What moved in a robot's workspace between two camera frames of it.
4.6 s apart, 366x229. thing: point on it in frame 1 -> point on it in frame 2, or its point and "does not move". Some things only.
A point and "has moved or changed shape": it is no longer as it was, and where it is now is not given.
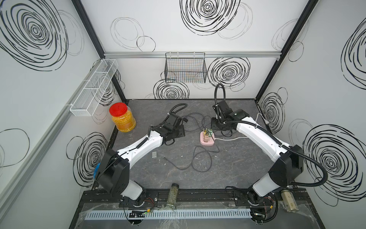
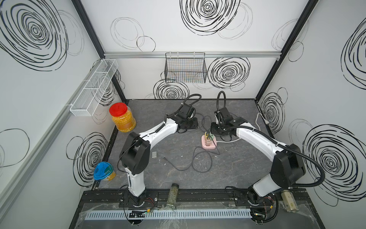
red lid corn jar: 122,117 does not move
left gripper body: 179,133 -> 191,124
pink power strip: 210,142 has moved or changed shape
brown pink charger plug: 206,139 has moved or changed shape
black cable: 195,120 has moved or changed shape
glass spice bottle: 172,195 does not move
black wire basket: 185,67 does not move
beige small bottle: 289,201 does not move
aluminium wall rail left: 11,184 does not move
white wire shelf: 93,88 does not move
